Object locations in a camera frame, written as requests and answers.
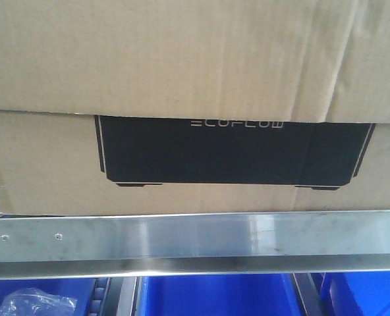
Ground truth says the brown EcoFlow cardboard box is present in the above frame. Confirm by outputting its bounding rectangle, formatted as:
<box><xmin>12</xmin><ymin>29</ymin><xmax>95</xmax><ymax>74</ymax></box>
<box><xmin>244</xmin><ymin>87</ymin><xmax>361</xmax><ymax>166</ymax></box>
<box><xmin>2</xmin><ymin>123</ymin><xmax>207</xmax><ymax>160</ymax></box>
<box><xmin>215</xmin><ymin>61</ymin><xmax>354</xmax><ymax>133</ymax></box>
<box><xmin>0</xmin><ymin>1</ymin><xmax>390</xmax><ymax>215</ymax></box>

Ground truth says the blue plastic bin middle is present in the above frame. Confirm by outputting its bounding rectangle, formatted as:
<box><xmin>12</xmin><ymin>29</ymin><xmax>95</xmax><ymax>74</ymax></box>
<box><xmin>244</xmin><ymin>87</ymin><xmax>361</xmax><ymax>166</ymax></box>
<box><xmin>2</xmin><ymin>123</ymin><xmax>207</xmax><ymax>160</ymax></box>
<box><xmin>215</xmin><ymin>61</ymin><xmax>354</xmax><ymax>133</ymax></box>
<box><xmin>137</xmin><ymin>274</ymin><xmax>301</xmax><ymax>315</ymax></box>

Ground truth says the blue plastic bin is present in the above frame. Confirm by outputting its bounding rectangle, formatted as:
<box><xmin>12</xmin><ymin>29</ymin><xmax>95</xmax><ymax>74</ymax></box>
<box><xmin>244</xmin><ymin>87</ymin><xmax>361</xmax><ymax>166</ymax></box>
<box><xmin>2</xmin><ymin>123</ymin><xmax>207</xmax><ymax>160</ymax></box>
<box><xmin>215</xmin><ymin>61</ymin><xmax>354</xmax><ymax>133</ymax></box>
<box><xmin>0</xmin><ymin>278</ymin><xmax>95</xmax><ymax>315</ymax></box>
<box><xmin>137</xmin><ymin>274</ymin><xmax>301</xmax><ymax>315</ymax></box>
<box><xmin>319</xmin><ymin>271</ymin><xmax>390</xmax><ymax>315</ymax></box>

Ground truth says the grey roller track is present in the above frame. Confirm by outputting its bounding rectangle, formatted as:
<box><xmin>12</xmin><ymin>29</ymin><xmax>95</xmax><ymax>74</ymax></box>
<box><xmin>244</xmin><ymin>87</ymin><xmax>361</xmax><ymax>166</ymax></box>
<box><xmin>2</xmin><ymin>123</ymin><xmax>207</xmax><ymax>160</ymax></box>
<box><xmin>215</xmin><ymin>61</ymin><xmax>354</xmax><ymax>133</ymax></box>
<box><xmin>87</xmin><ymin>277</ymin><xmax>110</xmax><ymax>316</ymax></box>
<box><xmin>291</xmin><ymin>273</ymin><xmax>325</xmax><ymax>316</ymax></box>

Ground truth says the clear plastic bag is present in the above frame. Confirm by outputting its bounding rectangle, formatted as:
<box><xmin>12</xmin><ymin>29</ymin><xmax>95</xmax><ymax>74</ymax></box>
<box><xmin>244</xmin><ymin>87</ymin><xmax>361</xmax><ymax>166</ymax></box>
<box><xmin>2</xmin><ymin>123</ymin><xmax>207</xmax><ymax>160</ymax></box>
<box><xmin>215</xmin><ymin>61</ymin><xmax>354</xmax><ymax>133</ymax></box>
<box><xmin>0</xmin><ymin>288</ymin><xmax>78</xmax><ymax>316</ymax></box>

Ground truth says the blue plastic bin right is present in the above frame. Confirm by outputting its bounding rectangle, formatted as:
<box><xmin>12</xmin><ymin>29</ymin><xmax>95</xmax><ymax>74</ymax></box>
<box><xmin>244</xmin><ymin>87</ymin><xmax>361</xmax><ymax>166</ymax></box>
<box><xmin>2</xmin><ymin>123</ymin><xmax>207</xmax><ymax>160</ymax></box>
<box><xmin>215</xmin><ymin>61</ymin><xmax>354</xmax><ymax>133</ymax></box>
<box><xmin>319</xmin><ymin>271</ymin><xmax>390</xmax><ymax>315</ymax></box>

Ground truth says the blue plastic bin left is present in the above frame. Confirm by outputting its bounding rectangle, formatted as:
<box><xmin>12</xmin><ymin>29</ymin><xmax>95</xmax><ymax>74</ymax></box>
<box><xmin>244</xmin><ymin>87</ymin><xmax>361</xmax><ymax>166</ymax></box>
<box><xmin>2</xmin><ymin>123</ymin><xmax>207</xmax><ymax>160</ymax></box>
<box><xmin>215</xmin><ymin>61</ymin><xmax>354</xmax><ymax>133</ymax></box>
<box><xmin>0</xmin><ymin>278</ymin><xmax>95</xmax><ymax>315</ymax></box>

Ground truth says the steel shelf front rail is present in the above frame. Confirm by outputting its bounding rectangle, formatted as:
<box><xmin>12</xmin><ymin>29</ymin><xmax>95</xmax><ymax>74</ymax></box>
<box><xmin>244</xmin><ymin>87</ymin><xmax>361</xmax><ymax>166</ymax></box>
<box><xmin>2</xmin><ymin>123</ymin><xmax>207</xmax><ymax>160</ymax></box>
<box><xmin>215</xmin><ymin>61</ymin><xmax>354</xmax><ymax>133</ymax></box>
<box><xmin>0</xmin><ymin>210</ymin><xmax>390</xmax><ymax>279</ymax></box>

